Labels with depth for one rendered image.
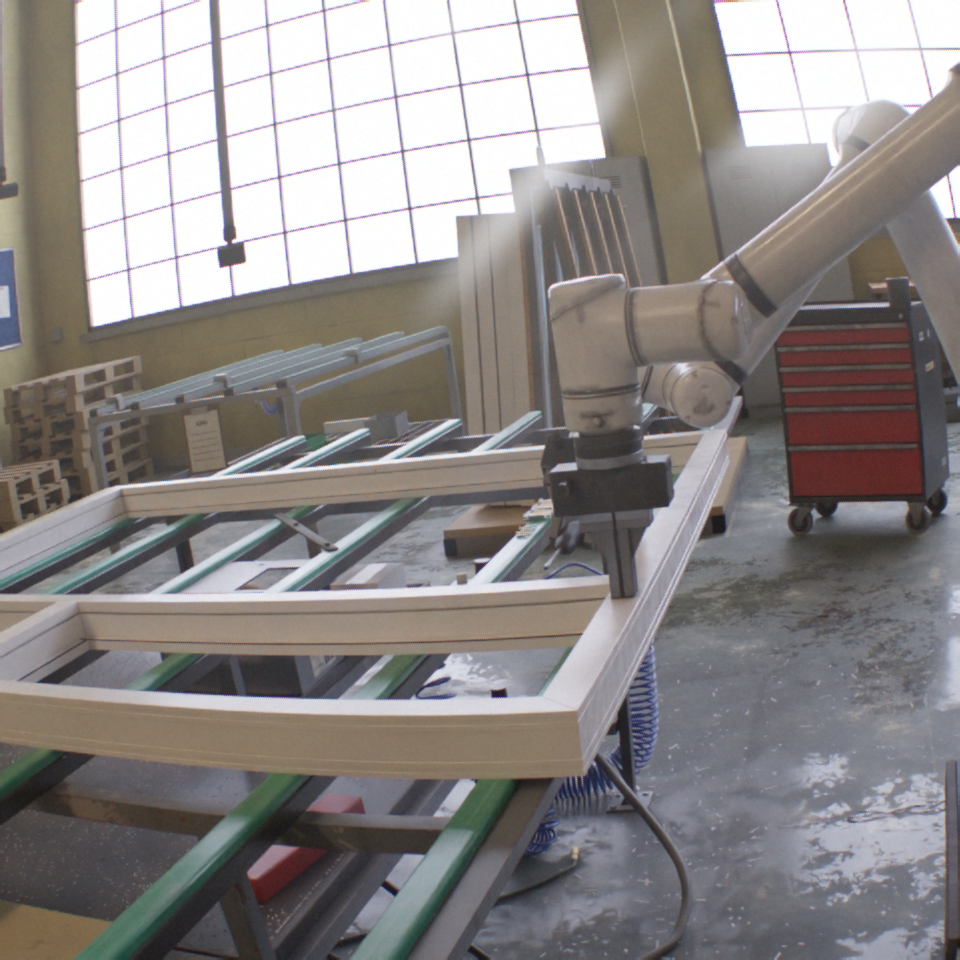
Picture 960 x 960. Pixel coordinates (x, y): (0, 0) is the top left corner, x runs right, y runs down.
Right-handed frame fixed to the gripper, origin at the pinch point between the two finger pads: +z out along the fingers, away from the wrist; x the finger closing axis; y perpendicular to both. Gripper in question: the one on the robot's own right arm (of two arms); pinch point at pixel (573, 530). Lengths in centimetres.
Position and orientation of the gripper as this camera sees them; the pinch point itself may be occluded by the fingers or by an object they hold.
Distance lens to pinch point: 184.5
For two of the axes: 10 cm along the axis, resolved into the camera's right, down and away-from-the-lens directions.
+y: -1.6, -4.4, -8.9
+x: 9.6, 1.4, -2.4
